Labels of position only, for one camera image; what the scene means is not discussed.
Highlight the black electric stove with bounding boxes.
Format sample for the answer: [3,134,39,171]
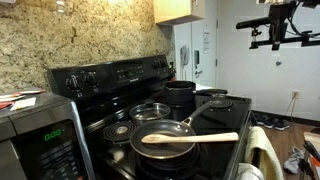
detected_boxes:
[47,54,253,180]

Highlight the wooden spatula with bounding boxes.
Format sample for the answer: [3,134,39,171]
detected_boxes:
[140,131,240,145]

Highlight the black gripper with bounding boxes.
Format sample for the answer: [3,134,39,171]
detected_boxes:
[269,2,289,51]

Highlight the pale yellow towel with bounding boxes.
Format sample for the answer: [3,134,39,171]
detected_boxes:
[244,125,285,180]

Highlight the white paper strip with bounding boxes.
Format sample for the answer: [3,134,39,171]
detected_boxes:
[0,94,27,103]

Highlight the black frying pan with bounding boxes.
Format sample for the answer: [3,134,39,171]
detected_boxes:
[129,100,214,160]

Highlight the stainless steel microwave oven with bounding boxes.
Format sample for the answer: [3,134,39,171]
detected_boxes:
[0,91,96,180]

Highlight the grey wall phone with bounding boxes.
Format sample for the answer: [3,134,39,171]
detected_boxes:
[179,44,191,67]

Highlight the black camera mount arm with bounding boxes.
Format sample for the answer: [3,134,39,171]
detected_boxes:
[249,28,320,50]

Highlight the glass lid with steel rim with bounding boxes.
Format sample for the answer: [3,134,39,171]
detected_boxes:
[128,102,172,126]

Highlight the dark shoe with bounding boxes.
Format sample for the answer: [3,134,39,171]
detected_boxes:
[263,117,278,130]
[253,113,268,126]
[274,119,290,131]

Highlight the light wooden table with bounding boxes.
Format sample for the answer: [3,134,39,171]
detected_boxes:
[303,131,320,180]

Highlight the black tool with red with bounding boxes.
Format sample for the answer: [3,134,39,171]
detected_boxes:
[303,140,320,165]

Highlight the white door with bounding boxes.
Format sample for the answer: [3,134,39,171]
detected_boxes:
[190,0,218,88]

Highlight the white towel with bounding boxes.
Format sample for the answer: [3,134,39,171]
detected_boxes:
[236,162,265,180]

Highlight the light wooden wall cabinet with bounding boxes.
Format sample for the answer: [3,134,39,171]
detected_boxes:
[153,0,206,27]

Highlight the red flat item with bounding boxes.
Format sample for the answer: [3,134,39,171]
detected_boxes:
[0,101,14,110]

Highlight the white door notice paper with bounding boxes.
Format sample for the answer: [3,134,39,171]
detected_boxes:
[202,30,211,54]

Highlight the black stereo camera bar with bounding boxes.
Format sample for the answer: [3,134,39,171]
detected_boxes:
[235,16,273,30]

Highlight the black pot with long handle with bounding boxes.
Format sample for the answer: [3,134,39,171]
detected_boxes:
[162,80,230,108]

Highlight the black coil burner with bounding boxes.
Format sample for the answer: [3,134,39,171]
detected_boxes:
[202,98,235,112]
[102,120,138,144]

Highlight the orange power cord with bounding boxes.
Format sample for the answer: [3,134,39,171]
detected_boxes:
[285,96,298,118]

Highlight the white sneaker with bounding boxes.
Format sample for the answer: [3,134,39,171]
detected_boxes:
[283,146,306,175]

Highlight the black door lock box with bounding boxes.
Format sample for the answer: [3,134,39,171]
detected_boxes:
[194,49,200,69]

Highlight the white paper card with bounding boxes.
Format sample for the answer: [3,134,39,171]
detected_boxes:
[9,96,37,112]

